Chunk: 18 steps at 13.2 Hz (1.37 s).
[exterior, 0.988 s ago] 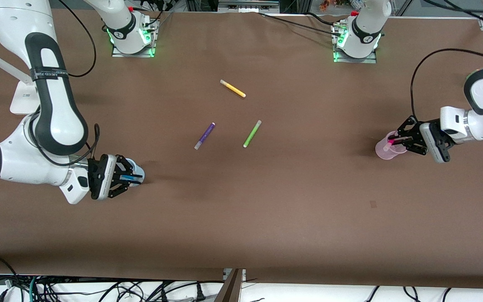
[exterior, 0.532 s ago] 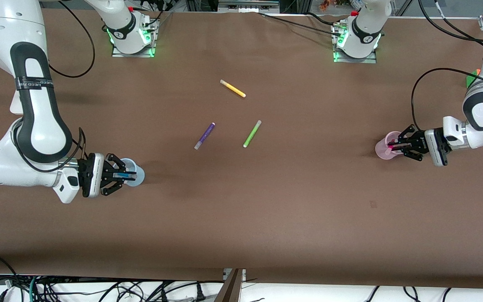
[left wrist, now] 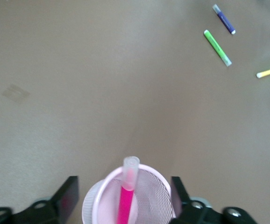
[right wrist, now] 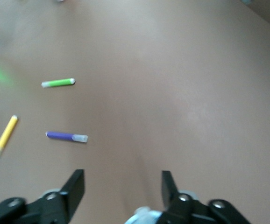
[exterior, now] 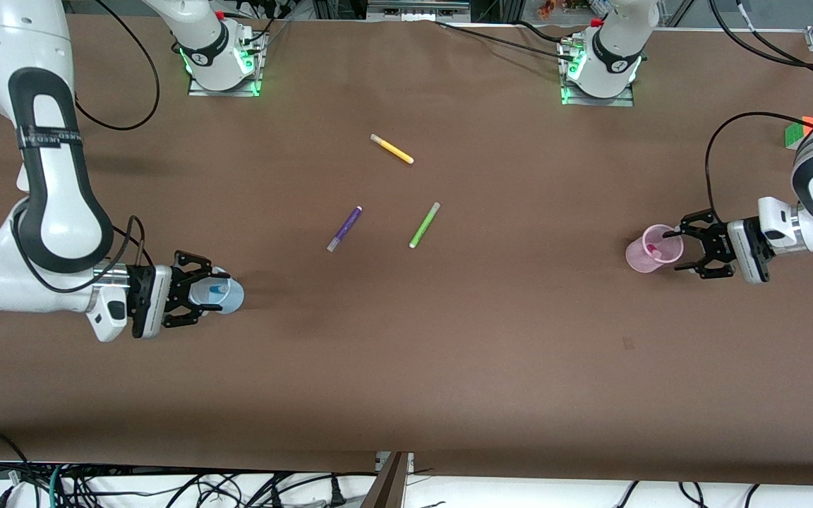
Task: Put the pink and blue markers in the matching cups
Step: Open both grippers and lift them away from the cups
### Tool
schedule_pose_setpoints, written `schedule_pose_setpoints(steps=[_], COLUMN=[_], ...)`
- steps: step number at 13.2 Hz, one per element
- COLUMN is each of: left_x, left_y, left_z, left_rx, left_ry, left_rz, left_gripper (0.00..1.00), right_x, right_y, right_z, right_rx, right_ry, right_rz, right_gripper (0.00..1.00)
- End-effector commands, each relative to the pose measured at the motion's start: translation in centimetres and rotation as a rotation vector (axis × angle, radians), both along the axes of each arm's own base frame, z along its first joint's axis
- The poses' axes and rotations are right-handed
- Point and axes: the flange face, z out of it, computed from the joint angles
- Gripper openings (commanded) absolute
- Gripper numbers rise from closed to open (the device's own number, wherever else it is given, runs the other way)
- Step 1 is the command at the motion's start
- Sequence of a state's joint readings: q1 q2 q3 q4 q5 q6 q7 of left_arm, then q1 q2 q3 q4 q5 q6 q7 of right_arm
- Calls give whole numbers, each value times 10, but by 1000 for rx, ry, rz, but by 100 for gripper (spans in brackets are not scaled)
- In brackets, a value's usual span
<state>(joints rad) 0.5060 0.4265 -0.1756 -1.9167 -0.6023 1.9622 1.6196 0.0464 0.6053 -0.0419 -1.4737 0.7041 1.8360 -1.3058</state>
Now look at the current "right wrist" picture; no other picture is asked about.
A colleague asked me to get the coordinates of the purple marker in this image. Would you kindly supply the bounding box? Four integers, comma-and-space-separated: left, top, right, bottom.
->
45, 131, 89, 144

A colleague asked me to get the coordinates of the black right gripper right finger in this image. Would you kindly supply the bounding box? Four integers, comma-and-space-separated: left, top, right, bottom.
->
158, 170, 251, 224

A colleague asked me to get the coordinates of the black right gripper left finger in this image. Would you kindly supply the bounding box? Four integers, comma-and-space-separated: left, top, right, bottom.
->
0, 169, 85, 224

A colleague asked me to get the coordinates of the green marker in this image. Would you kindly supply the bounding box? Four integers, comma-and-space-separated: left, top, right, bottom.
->
41, 77, 76, 89

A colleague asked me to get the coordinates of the blue plastic cup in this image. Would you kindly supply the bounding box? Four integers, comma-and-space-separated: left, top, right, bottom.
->
127, 206, 166, 224

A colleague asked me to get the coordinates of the yellow marker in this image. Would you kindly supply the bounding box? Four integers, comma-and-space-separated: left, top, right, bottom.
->
0, 114, 19, 161

